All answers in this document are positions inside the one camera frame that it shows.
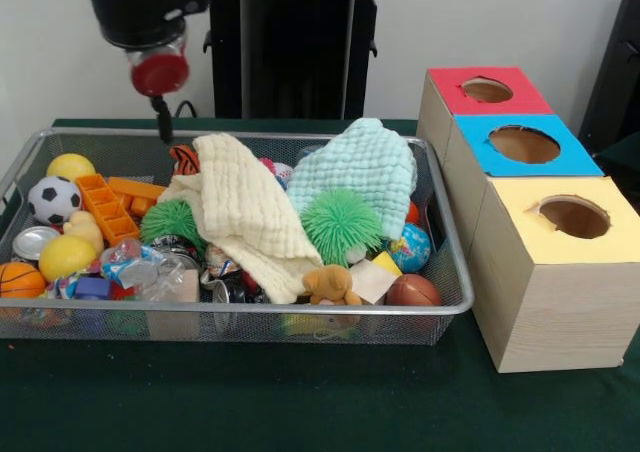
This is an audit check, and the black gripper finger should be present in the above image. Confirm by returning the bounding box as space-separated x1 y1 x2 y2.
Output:
151 95 174 144

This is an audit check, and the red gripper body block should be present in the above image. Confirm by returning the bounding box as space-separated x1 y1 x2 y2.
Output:
130 53 191 98

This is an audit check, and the cream waffle cloth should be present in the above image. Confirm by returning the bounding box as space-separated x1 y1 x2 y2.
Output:
159 132 324 305

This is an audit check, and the mint green waffle cloth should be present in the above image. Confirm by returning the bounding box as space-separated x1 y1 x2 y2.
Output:
287 117 419 241

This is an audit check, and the large green spiky ball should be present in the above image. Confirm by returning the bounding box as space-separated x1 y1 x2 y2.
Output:
299 187 385 267

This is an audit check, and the wooden box with three holes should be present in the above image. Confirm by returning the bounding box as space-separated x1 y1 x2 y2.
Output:
416 65 640 374

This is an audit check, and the orange plastic toy block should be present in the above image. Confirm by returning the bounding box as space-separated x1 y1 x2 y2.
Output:
78 173 167 247

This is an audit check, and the yellow ball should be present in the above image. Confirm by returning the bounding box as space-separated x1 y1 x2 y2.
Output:
46 152 96 182
38 235 99 283

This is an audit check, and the black and white soccer ball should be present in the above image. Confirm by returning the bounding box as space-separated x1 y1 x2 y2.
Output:
27 175 83 226

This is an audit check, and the orange ball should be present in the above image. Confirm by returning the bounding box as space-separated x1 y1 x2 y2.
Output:
0 261 47 299

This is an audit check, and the brown toy football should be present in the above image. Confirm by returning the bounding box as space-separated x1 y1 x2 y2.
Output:
384 273 444 307

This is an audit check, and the dark green table cloth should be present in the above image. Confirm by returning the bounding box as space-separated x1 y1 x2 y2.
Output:
0 116 640 452
594 132 640 183

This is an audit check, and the black upright panel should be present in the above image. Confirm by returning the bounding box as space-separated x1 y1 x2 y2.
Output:
579 0 640 146

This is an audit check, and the black cable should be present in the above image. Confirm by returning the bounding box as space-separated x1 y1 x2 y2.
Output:
172 99 201 119

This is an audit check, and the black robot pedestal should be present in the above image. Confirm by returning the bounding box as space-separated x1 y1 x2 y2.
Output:
202 0 404 121

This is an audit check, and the shallow wire mesh bin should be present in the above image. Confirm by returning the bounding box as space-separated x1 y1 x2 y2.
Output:
0 126 475 347

